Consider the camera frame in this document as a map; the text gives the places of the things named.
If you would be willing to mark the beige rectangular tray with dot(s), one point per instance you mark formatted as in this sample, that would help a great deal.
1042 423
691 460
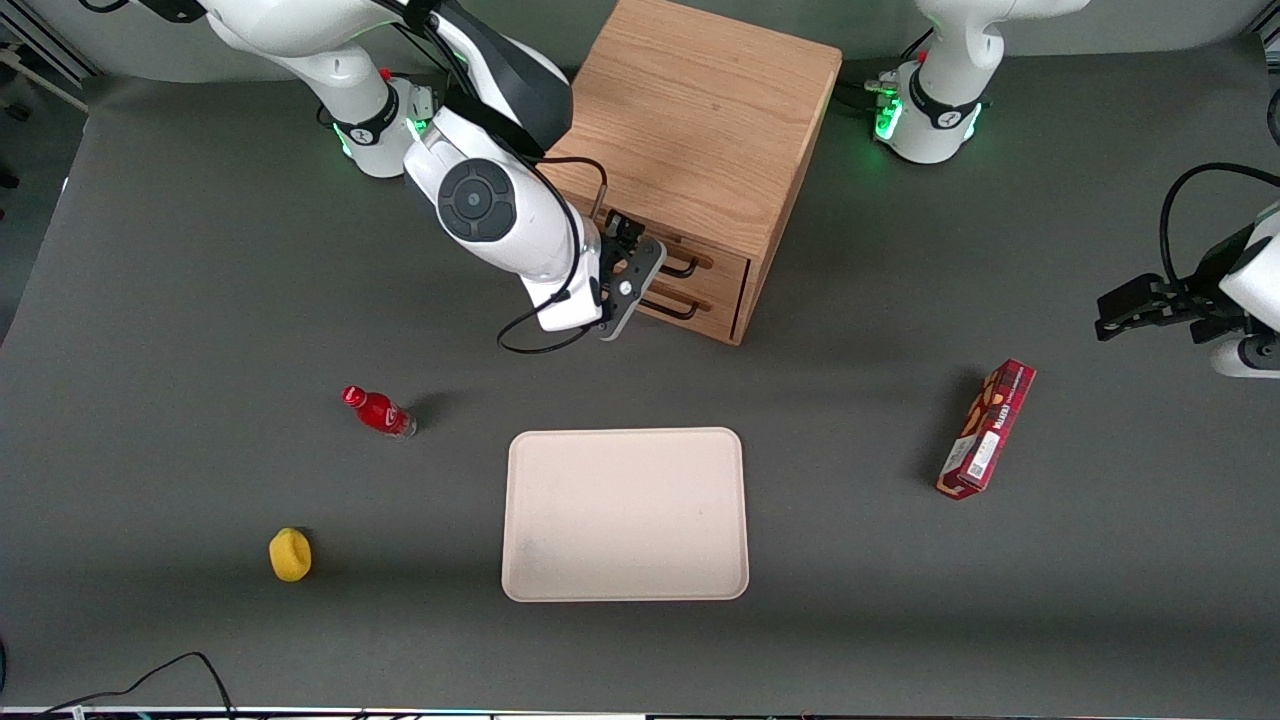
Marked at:
625 515

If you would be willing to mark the red tartan shortbread box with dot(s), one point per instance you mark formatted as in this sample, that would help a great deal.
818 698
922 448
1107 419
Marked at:
985 430

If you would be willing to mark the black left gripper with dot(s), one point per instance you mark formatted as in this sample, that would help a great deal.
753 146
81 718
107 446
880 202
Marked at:
1192 297

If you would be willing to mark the red plastic bottle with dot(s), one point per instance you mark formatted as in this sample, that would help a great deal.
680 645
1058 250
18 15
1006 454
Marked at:
380 412

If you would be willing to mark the aluminium frame profile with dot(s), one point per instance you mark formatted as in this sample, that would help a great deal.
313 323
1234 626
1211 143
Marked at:
40 45

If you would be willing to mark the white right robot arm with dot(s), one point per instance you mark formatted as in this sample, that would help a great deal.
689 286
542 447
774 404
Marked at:
480 200

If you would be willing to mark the yellow lemon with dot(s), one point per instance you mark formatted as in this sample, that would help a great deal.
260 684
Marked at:
290 555

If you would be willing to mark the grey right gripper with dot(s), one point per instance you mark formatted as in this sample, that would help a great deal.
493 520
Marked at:
617 239

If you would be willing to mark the wooden drawer cabinet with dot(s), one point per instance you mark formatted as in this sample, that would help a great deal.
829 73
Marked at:
700 130

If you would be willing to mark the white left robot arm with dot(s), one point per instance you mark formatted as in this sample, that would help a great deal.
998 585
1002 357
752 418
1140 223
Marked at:
940 90

